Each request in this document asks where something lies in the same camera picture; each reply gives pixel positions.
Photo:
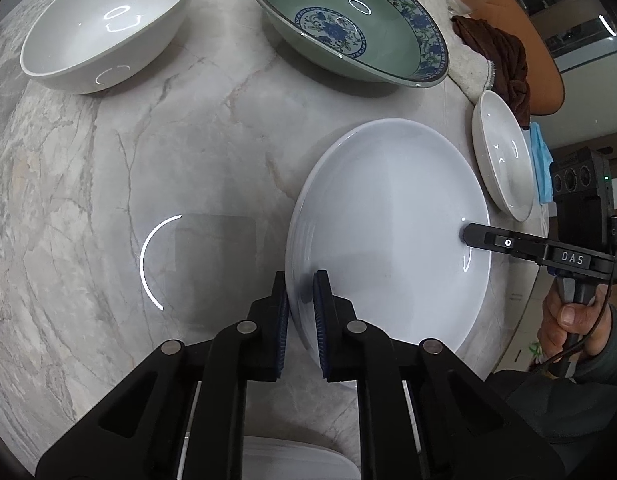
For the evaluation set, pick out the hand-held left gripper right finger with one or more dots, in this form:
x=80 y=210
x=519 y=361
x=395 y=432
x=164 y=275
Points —
x=320 y=332

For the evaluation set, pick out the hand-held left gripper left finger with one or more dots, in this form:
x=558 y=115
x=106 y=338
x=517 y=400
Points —
x=283 y=342

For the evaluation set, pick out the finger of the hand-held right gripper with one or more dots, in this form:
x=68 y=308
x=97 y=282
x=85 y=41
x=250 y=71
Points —
x=493 y=241

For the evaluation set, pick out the large white plate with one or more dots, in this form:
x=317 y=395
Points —
x=388 y=210

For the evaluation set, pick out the white ceramic bowl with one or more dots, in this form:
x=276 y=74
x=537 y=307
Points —
x=88 y=10

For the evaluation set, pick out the person's right forearm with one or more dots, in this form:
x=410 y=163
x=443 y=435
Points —
x=563 y=400

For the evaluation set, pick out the person's right hand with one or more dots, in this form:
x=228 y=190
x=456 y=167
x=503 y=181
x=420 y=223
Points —
x=571 y=327

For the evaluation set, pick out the blue face mask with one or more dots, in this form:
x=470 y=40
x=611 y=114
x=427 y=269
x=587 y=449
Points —
x=541 y=160

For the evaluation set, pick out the small white plate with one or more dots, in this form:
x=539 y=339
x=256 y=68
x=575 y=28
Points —
x=501 y=155

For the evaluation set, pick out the white towel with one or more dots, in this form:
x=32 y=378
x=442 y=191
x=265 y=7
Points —
x=468 y=70

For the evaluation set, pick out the brown cloth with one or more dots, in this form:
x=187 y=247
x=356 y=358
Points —
x=503 y=55

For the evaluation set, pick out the orange wooden tabletop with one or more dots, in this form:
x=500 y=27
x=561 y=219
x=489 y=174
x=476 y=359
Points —
x=528 y=25

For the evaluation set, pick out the green blue-floral bowl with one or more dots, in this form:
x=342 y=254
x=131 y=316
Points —
x=388 y=35

